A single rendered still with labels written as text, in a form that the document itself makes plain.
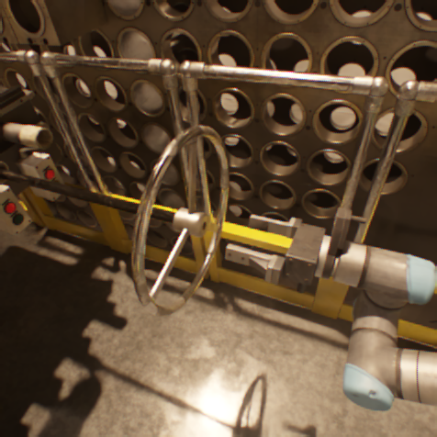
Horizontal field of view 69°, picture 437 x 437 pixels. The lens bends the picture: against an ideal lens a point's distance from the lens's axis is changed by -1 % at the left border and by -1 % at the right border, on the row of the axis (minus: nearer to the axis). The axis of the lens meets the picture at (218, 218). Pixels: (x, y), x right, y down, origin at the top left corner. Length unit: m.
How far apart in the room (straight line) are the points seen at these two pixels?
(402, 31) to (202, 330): 1.49
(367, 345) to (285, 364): 0.84
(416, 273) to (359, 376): 0.18
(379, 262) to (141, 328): 1.17
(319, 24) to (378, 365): 1.40
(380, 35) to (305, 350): 1.33
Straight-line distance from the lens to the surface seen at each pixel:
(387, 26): 1.65
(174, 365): 1.45
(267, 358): 1.43
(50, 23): 1.88
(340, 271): 0.58
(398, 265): 0.59
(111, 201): 0.75
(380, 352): 0.61
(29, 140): 1.11
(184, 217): 0.65
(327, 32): 1.67
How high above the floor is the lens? 1.33
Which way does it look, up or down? 45 degrees down
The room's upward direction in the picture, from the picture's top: 6 degrees counter-clockwise
